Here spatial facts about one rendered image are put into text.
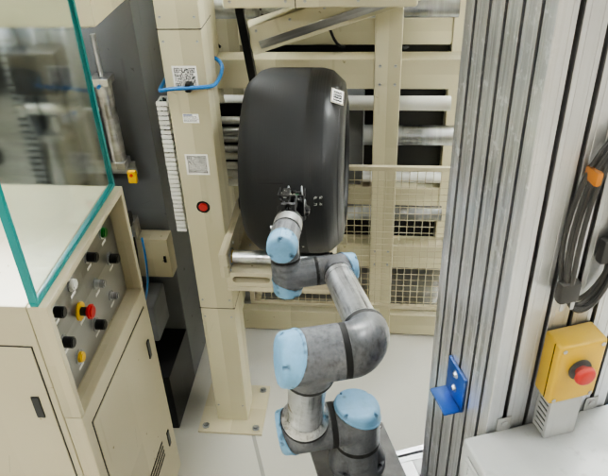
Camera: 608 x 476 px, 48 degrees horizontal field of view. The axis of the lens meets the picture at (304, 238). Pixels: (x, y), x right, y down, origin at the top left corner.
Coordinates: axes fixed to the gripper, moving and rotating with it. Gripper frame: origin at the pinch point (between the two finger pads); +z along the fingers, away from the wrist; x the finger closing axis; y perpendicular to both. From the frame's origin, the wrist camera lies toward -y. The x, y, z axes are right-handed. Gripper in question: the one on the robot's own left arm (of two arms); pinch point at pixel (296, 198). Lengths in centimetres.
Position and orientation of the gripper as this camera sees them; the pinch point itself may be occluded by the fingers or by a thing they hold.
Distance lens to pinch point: 198.0
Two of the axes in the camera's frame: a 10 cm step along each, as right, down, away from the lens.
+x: -9.9, -0.3, 1.0
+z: 1.0, -4.6, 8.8
